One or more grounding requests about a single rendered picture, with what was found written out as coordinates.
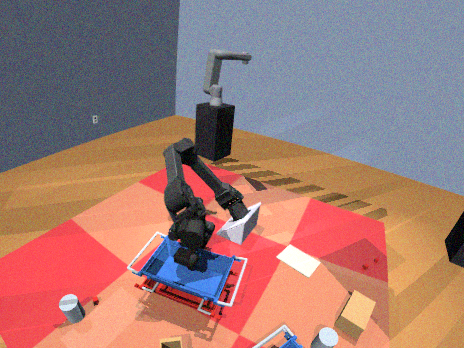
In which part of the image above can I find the red plastic tray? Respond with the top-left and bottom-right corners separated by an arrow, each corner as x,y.
134,269 -> 238,320

